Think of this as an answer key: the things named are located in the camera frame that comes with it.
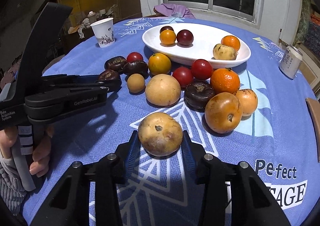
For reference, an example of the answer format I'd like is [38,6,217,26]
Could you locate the person's left hand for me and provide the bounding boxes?
[0,124,55,178]

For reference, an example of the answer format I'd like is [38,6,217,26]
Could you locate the tan leather wallet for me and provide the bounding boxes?
[305,98,320,162]

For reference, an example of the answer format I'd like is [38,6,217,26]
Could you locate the large tan round fruit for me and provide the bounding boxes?
[145,74,181,106]

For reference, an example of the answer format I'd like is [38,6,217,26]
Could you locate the grey knit sleeve forearm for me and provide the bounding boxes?
[0,154,27,216]

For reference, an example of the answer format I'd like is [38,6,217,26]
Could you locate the dark mangosteen front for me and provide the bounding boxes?
[184,80,215,111]

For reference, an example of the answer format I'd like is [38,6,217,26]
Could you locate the small orange fruit in plate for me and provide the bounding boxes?
[159,30,176,46]

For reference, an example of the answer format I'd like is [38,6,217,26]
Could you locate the small tan round fruit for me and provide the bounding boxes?
[127,73,145,93]

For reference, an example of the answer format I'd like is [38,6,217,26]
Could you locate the pale orange speckled fruit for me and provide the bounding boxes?
[234,89,258,117]

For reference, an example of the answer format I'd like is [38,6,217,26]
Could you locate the dark chestnut-like fruit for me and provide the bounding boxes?
[104,56,127,73]
[98,69,120,81]
[123,60,149,76]

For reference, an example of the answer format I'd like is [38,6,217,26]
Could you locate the blue printed tablecloth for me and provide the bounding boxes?
[22,23,319,225]

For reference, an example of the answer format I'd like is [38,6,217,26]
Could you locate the purple cloth on chair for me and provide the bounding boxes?
[153,4,195,19]

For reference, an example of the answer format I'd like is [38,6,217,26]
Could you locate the dark plum behind in plate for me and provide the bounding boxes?
[160,25,174,33]

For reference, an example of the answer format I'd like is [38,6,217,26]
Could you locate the white paper cup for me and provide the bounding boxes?
[91,18,115,48]

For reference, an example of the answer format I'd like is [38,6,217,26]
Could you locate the white drink can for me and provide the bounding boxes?
[279,45,303,79]

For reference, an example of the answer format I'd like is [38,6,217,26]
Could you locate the yellow-orange tomato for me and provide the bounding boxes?
[148,53,171,76]

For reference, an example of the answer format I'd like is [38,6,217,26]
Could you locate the small red tomato back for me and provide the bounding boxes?
[126,52,144,63]

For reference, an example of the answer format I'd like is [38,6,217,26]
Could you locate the dark red plum in plate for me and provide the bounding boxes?
[176,29,194,46]

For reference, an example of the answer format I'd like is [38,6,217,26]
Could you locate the yellowish potato-like fruit in plate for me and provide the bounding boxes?
[213,44,238,60]

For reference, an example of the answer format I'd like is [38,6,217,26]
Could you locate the dark chestnut-like fruit back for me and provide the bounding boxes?
[104,56,127,73]

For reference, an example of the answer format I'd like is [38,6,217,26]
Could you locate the white oval plate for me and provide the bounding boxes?
[142,23,251,69]

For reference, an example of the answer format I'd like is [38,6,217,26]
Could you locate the orange mandarin in plate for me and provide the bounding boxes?
[221,35,241,52]

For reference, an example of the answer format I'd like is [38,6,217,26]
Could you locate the orange-brown passion fruit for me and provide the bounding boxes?
[204,92,243,134]

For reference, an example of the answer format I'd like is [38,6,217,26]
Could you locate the orange mandarin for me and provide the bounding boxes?
[221,35,241,52]
[210,68,240,94]

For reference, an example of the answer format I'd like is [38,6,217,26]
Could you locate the brown bruised round fruit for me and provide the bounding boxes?
[138,112,183,157]

